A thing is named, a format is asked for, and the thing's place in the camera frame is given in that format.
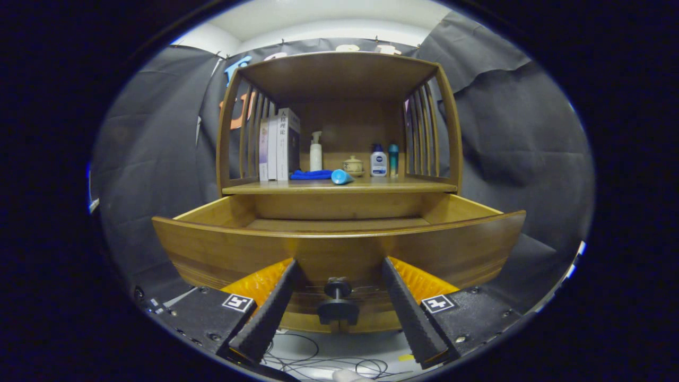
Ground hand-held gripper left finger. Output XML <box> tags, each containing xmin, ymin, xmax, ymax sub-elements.
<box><xmin>154</xmin><ymin>258</ymin><xmax>304</xmax><ymax>367</ymax></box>

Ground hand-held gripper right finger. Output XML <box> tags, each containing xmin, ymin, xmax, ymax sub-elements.
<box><xmin>382</xmin><ymin>256</ymin><xmax>528</xmax><ymax>370</ymax></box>

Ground black drawer knob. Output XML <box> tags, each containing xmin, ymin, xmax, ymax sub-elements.
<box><xmin>317</xmin><ymin>277</ymin><xmax>360</xmax><ymax>325</ymax></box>

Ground wooden drawer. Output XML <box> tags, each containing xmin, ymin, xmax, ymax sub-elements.
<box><xmin>152</xmin><ymin>192</ymin><xmax>527</xmax><ymax>314</ymax></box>

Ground wooden countertop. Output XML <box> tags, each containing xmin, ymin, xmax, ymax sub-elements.
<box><xmin>222</xmin><ymin>178</ymin><xmax>458</xmax><ymax>195</ymax></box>

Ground wooden cabinet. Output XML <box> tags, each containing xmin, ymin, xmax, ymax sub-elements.
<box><xmin>216</xmin><ymin>51</ymin><xmax>463</xmax><ymax>335</ymax></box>

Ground dark power strip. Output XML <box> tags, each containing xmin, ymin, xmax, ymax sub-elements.
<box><xmin>133</xmin><ymin>285</ymin><xmax>166</xmax><ymax>315</ymax></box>

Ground blue cloth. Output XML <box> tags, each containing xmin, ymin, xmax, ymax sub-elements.
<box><xmin>290</xmin><ymin>169</ymin><xmax>334</xmax><ymax>181</ymax></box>

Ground white lotion bottle blue cap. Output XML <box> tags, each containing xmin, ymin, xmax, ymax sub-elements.
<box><xmin>370</xmin><ymin>144</ymin><xmax>388</xmax><ymax>177</ymax></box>

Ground lilac book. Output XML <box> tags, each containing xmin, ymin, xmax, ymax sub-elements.
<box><xmin>259</xmin><ymin>118</ymin><xmax>270</xmax><ymax>182</ymax></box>

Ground white pump bottle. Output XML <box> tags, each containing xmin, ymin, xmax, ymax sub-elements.
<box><xmin>310</xmin><ymin>131</ymin><xmax>323</xmax><ymax>171</ymax></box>

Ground white book with dark cover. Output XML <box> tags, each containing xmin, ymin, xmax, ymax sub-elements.
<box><xmin>277</xmin><ymin>108</ymin><xmax>301</xmax><ymax>181</ymax></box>

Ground black floor cables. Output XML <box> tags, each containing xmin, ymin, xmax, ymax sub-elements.
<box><xmin>263</xmin><ymin>332</ymin><xmax>390</xmax><ymax>380</ymax></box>

